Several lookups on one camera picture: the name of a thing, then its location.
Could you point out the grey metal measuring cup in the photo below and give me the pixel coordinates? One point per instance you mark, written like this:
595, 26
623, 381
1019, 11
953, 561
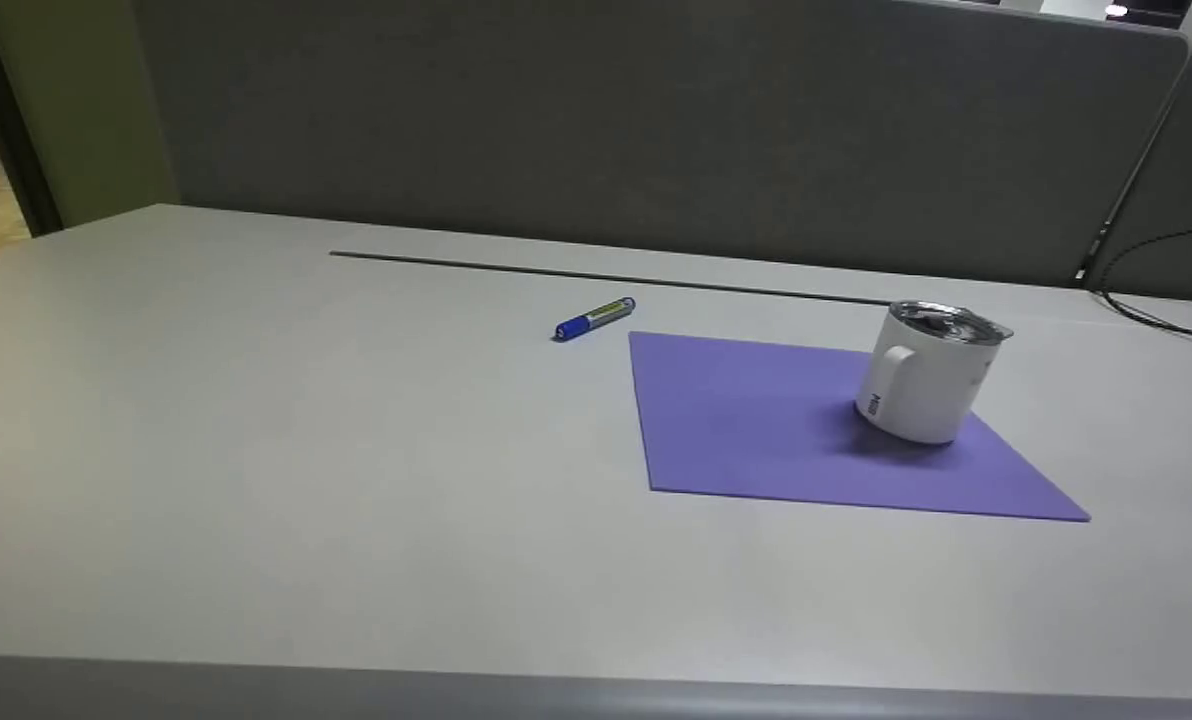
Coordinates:
946, 320

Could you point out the blue marker pen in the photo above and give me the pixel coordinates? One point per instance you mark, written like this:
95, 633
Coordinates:
595, 317

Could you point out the thin metal table strip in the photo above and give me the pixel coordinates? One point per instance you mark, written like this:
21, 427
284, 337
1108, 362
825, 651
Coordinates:
559, 270

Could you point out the purple rectangular mat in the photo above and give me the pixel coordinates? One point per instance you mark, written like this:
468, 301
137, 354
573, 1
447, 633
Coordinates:
757, 427

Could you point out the wide grey partition panel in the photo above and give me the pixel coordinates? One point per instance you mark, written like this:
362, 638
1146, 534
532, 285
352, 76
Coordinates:
650, 120

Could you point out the dark door frame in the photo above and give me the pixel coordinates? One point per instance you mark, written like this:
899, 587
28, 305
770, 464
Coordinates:
11, 120

